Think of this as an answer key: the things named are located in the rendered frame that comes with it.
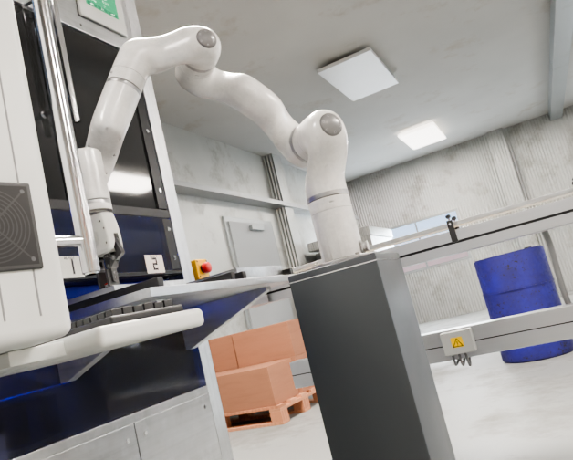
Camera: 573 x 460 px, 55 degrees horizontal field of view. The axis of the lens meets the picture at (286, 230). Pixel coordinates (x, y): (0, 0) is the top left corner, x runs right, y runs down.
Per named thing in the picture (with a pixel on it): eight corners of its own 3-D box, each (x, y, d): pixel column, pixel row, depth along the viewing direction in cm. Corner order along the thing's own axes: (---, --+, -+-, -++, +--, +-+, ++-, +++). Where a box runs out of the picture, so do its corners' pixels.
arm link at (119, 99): (104, 101, 151) (64, 201, 141) (107, 72, 137) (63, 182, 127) (136, 113, 154) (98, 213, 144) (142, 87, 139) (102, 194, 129)
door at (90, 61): (66, 202, 154) (31, 12, 163) (165, 211, 193) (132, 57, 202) (67, 201, 154) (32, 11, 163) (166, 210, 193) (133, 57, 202)
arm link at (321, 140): (338, 203, 164) (317, 128, 168) (368, 183, 147) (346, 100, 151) (301, 208, 159) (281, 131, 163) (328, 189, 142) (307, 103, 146)
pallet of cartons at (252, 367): (213, 416, 537) (198, 342, 548) (333, 395, 486) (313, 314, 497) (156, 444, 457) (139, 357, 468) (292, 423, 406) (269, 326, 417)
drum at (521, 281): (577, 342, 449) (545, 243, 462) (576, 354, 400) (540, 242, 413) (506, 354, 474) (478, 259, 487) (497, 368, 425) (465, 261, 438)
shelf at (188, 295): (-2, 342, 132) (-3, 334, 132) (180, 312, 194) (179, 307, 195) (151, 297, 112) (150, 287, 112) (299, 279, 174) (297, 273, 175)
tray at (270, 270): (143, 308, 162) (141, 297, 163) (196, 300, 186) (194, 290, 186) (239, 280, 148) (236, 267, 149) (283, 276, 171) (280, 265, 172)
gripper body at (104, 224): (67, 217, 131) (76, 263, 129) (98, 204, 127) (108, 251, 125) (90, 219, 138) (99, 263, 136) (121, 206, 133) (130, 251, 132)
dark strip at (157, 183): (171, 270, 185) (124, 53, 197) (179, 269, 189) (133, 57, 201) (173, 269, 185) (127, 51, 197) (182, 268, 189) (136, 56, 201)
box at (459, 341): (445, 357, 220) (439, 334, 221) (447, 354, 225) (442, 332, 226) (475, 350, 215) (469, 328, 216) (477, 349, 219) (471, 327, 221)
